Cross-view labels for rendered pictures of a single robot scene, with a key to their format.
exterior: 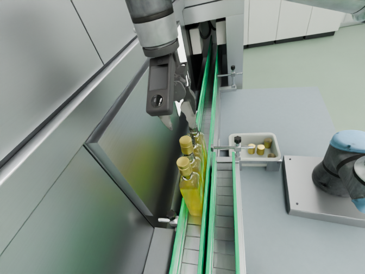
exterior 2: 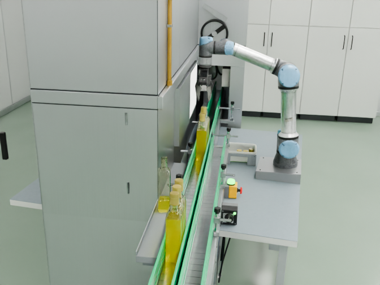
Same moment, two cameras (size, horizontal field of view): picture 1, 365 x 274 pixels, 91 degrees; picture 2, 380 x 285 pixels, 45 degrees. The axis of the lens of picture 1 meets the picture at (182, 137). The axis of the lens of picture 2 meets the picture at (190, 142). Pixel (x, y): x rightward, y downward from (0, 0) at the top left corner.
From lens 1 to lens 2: 2.26 m
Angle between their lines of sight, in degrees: 25
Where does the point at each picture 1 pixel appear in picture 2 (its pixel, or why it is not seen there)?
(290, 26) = (316, 100)
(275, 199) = (249, 174)
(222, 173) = (217, 150)
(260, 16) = not seen: hidden behind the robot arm
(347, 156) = not seen: hidden behind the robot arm
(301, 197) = (263, 168)
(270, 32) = not seen: hidden behind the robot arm
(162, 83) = (204, 75)
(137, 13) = (202, 55)
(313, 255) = (263, 189)
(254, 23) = (271, 87)
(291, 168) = (262, 160)
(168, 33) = (210, 61)
